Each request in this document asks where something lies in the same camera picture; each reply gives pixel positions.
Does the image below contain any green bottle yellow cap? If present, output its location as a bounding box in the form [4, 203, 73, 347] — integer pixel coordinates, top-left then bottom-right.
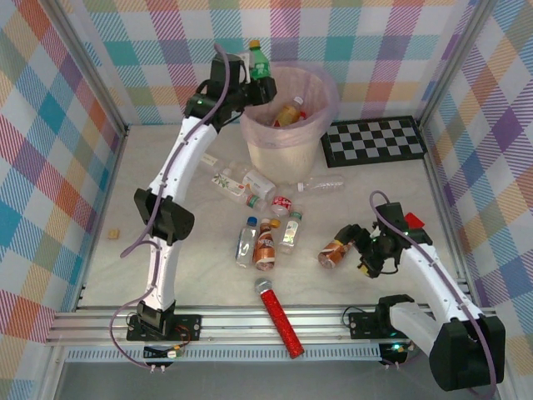
[247, 39, 272, 83]

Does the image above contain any brown orange drink bottle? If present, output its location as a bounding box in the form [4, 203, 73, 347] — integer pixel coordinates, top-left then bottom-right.
[317, 237, 356, 271]

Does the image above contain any orange juice bottle white cap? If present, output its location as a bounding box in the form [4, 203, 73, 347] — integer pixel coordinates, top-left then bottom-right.
[272, 96, 306, 128]

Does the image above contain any clear bottle white cap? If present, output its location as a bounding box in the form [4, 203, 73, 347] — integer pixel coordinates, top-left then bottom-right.
[296, 173, 347, 195]

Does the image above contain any small bottle green label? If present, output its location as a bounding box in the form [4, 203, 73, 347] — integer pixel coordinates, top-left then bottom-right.
[277, 210, 305, 256]

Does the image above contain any frosted bottle white label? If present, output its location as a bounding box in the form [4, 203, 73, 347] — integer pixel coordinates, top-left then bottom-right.
[200, 152, 228, 171]

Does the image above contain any clear plastic bottle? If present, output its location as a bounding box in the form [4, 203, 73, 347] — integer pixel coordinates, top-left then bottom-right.
[219, 159, 256, 178]

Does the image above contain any crushed bottle red label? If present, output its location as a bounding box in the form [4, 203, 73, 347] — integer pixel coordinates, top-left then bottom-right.
[269, 192, 296, 218]

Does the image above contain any clear bottle leaf label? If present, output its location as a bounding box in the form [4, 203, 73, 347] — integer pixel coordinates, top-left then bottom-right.
[210, 171, 268, 213]

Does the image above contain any brown Nescafe coffee bottle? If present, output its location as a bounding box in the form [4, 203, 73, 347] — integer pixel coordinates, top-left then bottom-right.
[251, 217, 279, 272]

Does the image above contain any large bottle white label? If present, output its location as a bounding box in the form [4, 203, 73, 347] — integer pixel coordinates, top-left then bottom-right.
[240, 167, 278, 200]

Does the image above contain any water bottle blue cap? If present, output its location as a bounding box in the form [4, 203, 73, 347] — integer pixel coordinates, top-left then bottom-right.
[234, 215, 260, 269]

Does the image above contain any pink-lined waste bin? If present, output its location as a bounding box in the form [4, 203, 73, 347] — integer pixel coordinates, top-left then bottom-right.
[238, 62, 341, 147]

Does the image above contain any white ribbed waste bin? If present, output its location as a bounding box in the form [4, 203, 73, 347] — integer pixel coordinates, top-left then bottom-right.
[245, 120, 330, 184]

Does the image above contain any small power connector module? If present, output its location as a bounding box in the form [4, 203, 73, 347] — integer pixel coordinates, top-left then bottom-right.
[378, 341, 417, 370]
[143, 343, 187, 373]

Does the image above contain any black grey checkerboard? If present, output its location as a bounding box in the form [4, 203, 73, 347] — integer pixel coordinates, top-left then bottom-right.
[319, 115, 428, 169]

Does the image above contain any red glitter microphone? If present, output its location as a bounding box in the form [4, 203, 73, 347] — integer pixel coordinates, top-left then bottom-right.
[253, 277, 305, 359]

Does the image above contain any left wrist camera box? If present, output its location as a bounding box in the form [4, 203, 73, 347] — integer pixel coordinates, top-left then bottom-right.
[209, 53, 247, 84]

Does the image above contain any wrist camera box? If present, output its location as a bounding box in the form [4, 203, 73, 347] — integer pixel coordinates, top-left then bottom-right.
[382, 202, 404, 228]
[209, 53, 247, 84]

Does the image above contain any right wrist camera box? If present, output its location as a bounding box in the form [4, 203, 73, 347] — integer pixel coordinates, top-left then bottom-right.
[382, 202, 404, 228]

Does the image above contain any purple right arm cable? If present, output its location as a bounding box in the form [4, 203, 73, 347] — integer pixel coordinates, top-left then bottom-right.
[369, 190, 501, 397]

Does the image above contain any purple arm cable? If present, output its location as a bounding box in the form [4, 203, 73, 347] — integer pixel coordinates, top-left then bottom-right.
[108, 42, 234, 370]
[369, 190, 501, 397]

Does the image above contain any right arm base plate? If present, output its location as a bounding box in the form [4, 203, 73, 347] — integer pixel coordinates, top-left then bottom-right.
[347, 310, 395, 341]

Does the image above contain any aluminium side rail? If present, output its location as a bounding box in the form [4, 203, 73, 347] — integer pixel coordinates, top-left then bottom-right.
[419, 122, 478, 308]
[76, 127, 130, 312]

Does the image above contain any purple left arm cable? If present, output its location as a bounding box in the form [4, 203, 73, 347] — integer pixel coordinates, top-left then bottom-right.
[108, 42, 234, 370]

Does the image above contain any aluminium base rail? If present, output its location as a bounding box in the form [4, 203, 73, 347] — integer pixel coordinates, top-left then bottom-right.
[44, 307, 501, 348]

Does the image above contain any aluminium frame post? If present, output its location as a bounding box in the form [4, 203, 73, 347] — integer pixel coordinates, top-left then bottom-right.
[48, 0, 131, 137]
[418, 0, 499, 128]

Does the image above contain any grey slotted cable duct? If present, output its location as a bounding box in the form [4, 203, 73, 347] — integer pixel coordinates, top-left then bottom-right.
[65, 347, 383, 363]

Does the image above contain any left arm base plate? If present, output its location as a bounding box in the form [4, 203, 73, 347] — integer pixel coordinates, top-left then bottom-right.
[127, 312, 204, 343]

